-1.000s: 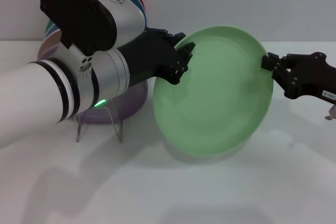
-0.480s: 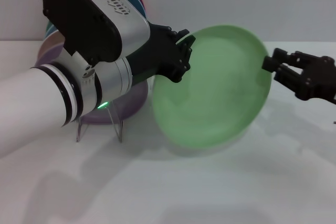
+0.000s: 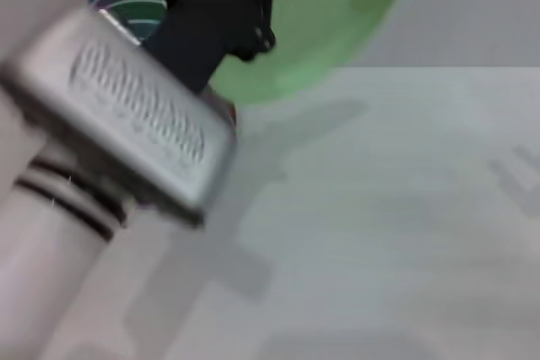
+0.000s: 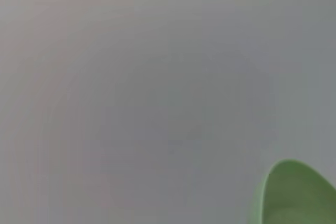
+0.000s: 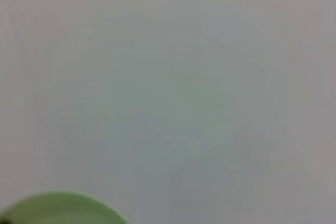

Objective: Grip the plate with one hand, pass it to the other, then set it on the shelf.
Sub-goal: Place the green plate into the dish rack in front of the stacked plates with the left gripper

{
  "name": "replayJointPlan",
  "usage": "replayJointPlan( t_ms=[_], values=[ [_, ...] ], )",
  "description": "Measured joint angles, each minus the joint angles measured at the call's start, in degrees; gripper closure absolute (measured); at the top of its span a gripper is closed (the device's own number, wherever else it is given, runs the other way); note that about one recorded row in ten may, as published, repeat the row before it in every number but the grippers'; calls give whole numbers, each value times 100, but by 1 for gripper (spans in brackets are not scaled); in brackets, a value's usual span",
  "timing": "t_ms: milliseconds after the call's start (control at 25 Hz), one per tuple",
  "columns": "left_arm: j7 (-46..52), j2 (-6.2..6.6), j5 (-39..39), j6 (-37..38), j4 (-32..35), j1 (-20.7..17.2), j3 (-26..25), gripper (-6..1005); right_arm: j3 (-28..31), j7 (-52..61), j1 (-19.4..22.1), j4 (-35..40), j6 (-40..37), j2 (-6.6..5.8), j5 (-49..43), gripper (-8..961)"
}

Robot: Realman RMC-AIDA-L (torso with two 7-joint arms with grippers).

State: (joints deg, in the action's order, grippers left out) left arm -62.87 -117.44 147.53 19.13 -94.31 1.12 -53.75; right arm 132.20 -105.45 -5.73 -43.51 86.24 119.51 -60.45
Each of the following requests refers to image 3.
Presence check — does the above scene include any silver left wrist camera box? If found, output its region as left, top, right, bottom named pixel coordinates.
left=0, top=8, right=238, bottom=227

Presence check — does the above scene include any light green plate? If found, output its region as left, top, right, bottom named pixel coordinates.
left=208, top=0, right=406, bottom=106

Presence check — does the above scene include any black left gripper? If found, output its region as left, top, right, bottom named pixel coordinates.
left=145, top=0, right=278, bottom=94

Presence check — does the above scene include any dark green plate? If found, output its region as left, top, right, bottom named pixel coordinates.
left=99, top=0, right=168, bottom=26

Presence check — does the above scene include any light blue plate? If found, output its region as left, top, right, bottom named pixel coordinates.
left=126, top=18, right=165, bottom=43

